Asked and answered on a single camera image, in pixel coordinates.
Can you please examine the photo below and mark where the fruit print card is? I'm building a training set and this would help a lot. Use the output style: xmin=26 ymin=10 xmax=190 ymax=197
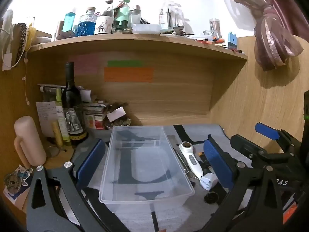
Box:
xmin=85 ymin=114 xmax=96 ymax=129

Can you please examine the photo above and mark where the white handheld facial massager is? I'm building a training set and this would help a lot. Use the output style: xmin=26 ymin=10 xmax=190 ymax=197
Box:
xmin=179 ymin=142 xmax=204 ymax=180

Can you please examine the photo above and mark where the white travel adapter plug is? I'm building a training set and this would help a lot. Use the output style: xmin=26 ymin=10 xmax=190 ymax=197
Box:
xmin=200 ymin=173 xmax=218 ymax=191

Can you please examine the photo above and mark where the glass bottle with blue liquid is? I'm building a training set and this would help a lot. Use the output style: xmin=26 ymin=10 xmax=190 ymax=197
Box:
xmin=77 ymin=7 xmax=98 ymax=37

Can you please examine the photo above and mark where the blue small box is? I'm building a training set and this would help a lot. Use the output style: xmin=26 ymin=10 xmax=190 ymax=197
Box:
xmin=227 ymin=32 xmax=238 ymax=49

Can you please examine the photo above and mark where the black and orange small tool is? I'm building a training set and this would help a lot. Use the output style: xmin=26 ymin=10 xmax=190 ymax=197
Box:
xmin=198 ymin=151 xmax=213 ymax=172

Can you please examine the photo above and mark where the red small box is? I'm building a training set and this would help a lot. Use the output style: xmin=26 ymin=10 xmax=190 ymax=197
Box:
xmin=94 ymin=115 xmax=107 ymax=130

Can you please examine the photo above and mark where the silver metal nail clipper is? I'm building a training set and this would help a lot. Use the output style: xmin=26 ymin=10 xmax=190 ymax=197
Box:
xmin=174 ymin=147 xmax=189 ymax=173

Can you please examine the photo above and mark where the small clear bottle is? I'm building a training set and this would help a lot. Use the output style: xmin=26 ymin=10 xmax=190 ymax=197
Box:
xmin=130 ymin=5 xmax=142 ymax=26

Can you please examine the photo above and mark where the rolled printed paper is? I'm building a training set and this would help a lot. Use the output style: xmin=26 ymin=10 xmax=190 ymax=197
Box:
xmin=37 ymin=83 xmax=67 ymax=93

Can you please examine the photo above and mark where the white earphone cable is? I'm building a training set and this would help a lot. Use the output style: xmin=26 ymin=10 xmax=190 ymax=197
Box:
xmin=22 ymin=52 xmax=31 ymax=106

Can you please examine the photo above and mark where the black round cap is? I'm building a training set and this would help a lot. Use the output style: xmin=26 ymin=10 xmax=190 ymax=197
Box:
xmin=204 ymin=192 xmax=219 ymax=204

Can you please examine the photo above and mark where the thin ring band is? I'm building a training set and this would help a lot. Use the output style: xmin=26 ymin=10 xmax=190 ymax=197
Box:
xmin=47 ymin=146 xmax=61 ymax=157

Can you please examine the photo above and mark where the green pump bottle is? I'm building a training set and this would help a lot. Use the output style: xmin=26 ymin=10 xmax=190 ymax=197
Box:
xmin=113 ymin=0 xmax=131 ymax=32

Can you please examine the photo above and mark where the handwritten paper note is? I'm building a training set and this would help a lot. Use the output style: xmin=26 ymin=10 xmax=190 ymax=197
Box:
xmin=36 ymin=101 xmax=59 ymax=138

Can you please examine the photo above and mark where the stack of books and papers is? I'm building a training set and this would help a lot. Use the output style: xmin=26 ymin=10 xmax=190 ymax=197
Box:
xmin=82 ymin=99 xmax=111 ymax=119

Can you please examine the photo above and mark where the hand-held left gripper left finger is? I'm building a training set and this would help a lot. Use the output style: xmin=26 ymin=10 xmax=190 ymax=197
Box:
xmin=26 ymin=139 xmax=131 ymax=232

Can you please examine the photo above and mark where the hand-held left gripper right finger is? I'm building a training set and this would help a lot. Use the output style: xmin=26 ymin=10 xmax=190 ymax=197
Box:
xmin=188 ymin=135 xmax=284 ymax=232

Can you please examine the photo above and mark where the white bowl of beads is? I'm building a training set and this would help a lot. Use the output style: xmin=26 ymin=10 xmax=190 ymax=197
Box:
xmin=105 ymin=117 xmax=132 ymax=130

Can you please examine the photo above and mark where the green sticky note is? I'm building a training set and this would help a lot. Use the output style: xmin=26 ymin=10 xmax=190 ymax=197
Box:
xmin=107 ymin=60 xmax=143 ymax=67

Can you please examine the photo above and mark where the pink cylindrical mug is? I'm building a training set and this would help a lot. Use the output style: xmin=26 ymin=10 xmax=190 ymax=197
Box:
xmin=14 ymin=116 xmax=47 ymax=168

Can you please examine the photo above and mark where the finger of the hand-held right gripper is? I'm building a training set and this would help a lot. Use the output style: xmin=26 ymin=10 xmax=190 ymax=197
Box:
xmin=255 ymin=123 xmax=302 ymax=155
xmin=230 ymin=135 xmax=290 ymax=167

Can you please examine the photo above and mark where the white label glass bottle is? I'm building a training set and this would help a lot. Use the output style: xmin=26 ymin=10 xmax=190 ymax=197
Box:
xmin=95 ymin=0 xmax=115 ymax=35

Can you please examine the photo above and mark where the dark wine bottle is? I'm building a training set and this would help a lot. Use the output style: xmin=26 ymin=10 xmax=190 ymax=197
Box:
xmin=61 ymin=62 xmax=88 ymax=145

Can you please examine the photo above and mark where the light blue bottle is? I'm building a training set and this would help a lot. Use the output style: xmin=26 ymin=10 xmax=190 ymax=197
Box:
xmin=62 ymin=9 xmax=77 ymax=33

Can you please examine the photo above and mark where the pink sticky note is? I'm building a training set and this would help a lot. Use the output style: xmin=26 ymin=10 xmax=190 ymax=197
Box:
xmin=69 ymin=54 xmax=100 ymax=75

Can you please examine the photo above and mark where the braided patterned strap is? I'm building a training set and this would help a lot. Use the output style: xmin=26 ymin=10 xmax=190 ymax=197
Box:
xmin=14 ymin=23 xmax=28 ymax=66

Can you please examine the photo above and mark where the pink tied curtain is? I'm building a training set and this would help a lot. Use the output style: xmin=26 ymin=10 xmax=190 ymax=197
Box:
xmin=215 ymin=0 xmax=305 ymax=72

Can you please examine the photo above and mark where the cartoon sticker keychain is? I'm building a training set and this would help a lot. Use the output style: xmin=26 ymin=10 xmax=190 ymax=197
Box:
xmin=3 ymin=165 xmax=33 ymax=196

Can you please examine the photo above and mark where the clear jar with tools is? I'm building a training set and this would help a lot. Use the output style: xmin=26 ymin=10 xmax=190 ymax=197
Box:
xmin=159 ymin=1 xmax=185 ymax=29

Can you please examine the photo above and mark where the white charger block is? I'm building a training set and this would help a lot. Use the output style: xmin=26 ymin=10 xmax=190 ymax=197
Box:
xmin=2 ymin=52 xmax=14 ymax=71

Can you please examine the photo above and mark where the white blank card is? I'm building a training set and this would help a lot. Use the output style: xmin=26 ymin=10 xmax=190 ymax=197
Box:
xmin=107 ymin=107 xmax=126 ymax=122

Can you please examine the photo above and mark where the wooden shelf board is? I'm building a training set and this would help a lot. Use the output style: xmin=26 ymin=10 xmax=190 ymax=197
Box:
xmin=26 ymin=32 xmax=249 ymax=62

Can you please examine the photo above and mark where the yellow tube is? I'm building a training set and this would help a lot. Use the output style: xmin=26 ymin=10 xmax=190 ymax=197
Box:
xmin=52 ymin=121 xmax=64 ymax=148

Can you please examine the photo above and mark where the grey printed mat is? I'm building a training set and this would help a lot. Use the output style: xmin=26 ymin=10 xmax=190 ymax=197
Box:
xmin=70 ymin=124 xmax=254 ymax=232

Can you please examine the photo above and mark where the shiny metallic cylinder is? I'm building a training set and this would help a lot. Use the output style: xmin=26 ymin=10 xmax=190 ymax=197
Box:
xmin=209 ymin=18 xmax=221 ymax=33

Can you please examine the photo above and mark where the orange sticky note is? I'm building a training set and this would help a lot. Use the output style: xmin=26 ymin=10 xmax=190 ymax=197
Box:
xmin=104 ymin=67 xmax=154 ymax=83

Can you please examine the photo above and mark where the clear flat lidded container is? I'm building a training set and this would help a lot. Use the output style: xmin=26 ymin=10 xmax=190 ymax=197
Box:
xmin=132 ymin=24 xmax=162 ymax=35

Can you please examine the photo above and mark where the clear plastic storage box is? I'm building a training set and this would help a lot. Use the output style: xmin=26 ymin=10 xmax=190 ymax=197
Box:
xmin=98 ymin=125 xmax=195 ymax=214

